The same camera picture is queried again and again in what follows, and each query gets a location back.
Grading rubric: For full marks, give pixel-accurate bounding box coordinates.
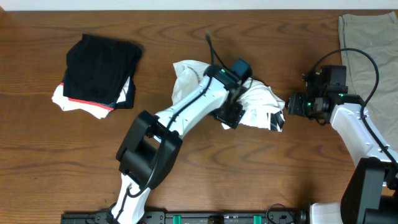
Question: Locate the white printed t-shirt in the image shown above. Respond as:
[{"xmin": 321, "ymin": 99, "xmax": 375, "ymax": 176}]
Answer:
[{"xmin": 172, "ymin": 60, "xmax": 285, "ymax": 132}]

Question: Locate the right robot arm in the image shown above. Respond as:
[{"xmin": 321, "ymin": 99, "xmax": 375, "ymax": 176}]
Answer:
[{"xmin": 287, "ymin": 65, "xmax": 397, "ymax": 223}]

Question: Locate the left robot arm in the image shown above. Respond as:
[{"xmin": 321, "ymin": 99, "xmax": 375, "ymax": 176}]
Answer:
[{"xmin": 109, "ymin": 60, "xmax": 252, "ymax": 223}]

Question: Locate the olive grey garment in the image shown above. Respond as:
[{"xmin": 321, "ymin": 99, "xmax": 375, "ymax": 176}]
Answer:
[{"xmin": 338, "ymin": 12, "xmax": 397, "ymax": 151}]

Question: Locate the white folded garment red trim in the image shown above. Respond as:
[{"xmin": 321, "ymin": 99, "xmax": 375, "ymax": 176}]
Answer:
[{"xmin": 52, "ymin": 78, "xmax": 131, "ymax": 119}]

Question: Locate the black folded garment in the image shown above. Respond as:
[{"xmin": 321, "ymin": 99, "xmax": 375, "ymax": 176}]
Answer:
[{"xmin": 63, "ymin": 34, "xmax": 142, "ymax": 109}]

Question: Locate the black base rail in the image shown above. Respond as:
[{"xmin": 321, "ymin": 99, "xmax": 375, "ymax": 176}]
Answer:
[{"xmin": 60, "ymin": 208, "xmax": 310, "ymax": 224}]

